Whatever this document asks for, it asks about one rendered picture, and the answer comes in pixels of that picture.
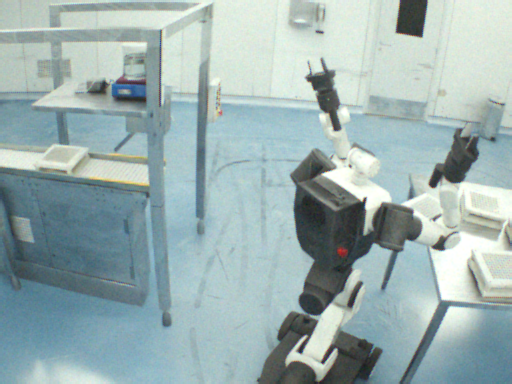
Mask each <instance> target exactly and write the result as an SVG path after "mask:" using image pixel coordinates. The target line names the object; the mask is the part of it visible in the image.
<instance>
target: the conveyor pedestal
mask: <svg viewBox="0 0 512 384"><path fill-rule="evenodd" d="M37 196H38V197H34V196H31V193H29V192H27V191H22V190H16V189H6V188H1V187H0V211H1V213H2V219H3V221H4V227H5V230H6V232H7V237H8V240H9V244H10V246H11V251H12V254H13V257H14V260H15V263H16V267H17V271H16V273H14V274H15V276H17V277H18V278H23V279H26V280H28V281H32V282H37V283H42V284H44V285H47V286H53V287H58V288H60V289H63V290H69V291H74V292H77V293H80V294H86V295H91V296H94V297H96V298H102V299H108V300H112V301H114V302H120V303H126V304H132V305H134V306H138V307H143V305H144V301H145V299H146V297H147V296H148V292H149V277H148V276H149V274H150V272H151V268H150V257H149V254H148V241H147V226H146V212H145V209H144V210H140V209H136V208H133V207H126V206H121V209H122V211H120V210H114V205H110V204H106V203H99V202H92V201H87V200H80V199H74V198H64V197H56V196H50V195H44V194H38V193H37Z"/></svg>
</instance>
